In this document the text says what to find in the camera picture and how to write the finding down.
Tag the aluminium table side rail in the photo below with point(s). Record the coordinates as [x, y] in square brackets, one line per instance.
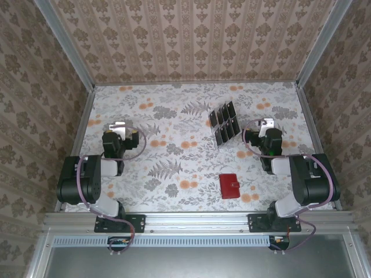
[311, 124]
[82, 124]

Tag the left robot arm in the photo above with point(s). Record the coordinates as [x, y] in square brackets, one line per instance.
[78, 185]

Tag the black credit card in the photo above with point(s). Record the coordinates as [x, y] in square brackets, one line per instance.
[213, 118]
[219, 136]
[231, 108]
[225, 112]
[219, 115]
[224, 132]
[230, 129]
[236, 125]

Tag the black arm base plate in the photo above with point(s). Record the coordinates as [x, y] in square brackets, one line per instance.
[256, 223]
[137, 223]

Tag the red leather card holder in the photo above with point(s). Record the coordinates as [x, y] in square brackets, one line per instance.
[229, 188]

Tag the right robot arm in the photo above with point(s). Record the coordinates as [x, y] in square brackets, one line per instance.
[316, 185]

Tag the grey metal sheet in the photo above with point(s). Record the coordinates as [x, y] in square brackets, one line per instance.
[197, 263]

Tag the floral patterned table cover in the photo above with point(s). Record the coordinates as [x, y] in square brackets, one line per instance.
[174, 98]

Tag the aluminium mounting rail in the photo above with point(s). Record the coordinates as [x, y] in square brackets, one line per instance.
[197, 221]

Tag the clear acrylic card stand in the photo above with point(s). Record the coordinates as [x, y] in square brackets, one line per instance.
[218, 145]

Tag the aluminium frame post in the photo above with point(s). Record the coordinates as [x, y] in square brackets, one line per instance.
[322, 43]
[66, 43]

